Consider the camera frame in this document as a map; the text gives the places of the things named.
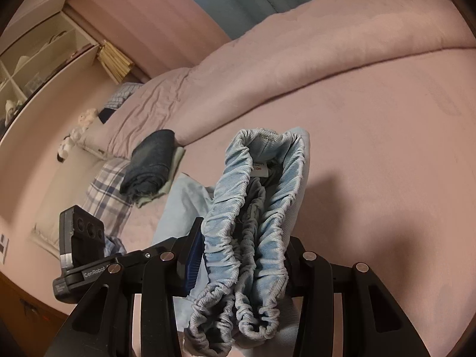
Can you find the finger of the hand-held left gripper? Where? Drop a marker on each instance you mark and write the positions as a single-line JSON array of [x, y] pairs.
[[148, 251]]

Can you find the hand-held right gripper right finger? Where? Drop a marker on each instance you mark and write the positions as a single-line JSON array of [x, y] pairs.
[[295, 275]]

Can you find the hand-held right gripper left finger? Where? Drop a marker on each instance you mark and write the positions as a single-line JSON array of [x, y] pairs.
[[193, 264]]

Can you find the light blue pants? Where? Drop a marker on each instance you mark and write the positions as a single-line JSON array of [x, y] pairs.
[[230, 200]]

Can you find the folded light green cloth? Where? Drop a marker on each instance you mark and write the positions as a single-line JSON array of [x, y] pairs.
[[156, 195]]

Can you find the plaid pillow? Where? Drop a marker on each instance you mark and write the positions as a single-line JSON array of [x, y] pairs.
[[108, 193]]

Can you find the brown wooden cabinet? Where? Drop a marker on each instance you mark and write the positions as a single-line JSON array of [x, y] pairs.
[[22, 305]]

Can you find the folded dark jeans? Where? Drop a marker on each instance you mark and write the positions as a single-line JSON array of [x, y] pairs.
[[148, 163]]

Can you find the white and black plush toy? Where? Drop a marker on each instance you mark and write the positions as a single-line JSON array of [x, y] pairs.
[[67, 145]]

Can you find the dark navy cloth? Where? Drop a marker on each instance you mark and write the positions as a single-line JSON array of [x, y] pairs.
[[106, 114]]

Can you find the pink bed sheet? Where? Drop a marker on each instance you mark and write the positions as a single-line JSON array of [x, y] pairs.
[[372, 156]]

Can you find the blue striped cloth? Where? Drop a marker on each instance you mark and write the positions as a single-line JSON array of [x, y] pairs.
[[122, 95]]

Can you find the stack of books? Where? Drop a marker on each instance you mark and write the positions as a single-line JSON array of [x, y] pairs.
[[115, 63]]

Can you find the white shelf unit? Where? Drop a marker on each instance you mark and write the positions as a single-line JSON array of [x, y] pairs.
[[44, 55]]

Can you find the pink duvet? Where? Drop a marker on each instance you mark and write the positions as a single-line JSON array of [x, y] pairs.
[[297, 44]]

